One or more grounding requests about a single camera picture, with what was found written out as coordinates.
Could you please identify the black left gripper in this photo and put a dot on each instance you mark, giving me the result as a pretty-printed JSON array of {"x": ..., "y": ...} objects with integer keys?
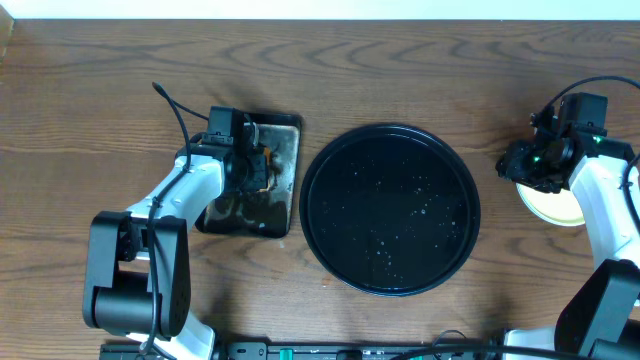
[{"x": 256, "y": 167}]

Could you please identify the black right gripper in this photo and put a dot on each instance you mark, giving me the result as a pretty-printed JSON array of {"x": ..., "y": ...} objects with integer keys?
[{"x": 512, "y": 167}]

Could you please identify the orange green scrub sponge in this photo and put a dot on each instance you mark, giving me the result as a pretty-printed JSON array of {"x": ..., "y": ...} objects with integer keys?
[{"x": 273, "y": 170}]

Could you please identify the yellow plate with ketchup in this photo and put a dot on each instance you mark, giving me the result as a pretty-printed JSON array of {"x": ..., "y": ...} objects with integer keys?
[{"x": 560, "y": 209}]

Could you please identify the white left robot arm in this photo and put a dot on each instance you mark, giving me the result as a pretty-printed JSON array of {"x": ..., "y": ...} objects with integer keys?
[{"x": 137, "y": 280}]

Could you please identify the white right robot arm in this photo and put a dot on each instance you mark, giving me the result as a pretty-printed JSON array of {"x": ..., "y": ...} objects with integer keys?
[{"x": 601, "y": 175}]

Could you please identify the black rectangular soapy tray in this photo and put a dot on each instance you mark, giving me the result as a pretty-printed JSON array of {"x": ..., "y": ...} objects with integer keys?
[{"x": 263, "y": 213}]

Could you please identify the black round tray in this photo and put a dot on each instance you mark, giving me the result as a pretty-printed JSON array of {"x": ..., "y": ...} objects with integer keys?
[{"x": 390, "y": 210}]

